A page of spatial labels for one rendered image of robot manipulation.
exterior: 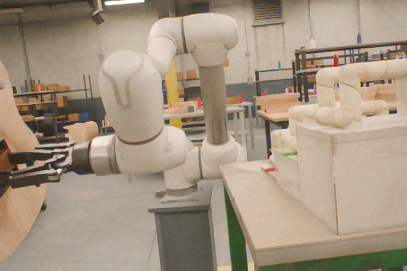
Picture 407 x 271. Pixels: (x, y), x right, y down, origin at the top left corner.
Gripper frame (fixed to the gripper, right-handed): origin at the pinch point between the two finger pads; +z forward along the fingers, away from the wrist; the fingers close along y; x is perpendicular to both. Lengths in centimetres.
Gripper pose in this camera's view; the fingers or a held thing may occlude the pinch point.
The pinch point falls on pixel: (3, 167)
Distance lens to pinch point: 81.4
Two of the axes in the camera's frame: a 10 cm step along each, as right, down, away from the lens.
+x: -0.9, -9.0, -4.2
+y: -0.9, -4.1, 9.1
